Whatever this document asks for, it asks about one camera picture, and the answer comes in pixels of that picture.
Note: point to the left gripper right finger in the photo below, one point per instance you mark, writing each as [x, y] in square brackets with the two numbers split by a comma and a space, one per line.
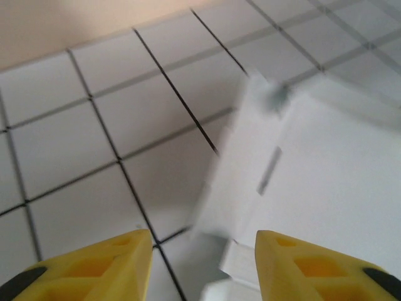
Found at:
[313, 276]

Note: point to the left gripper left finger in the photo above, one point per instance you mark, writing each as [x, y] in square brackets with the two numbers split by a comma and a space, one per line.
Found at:
[103, 276]

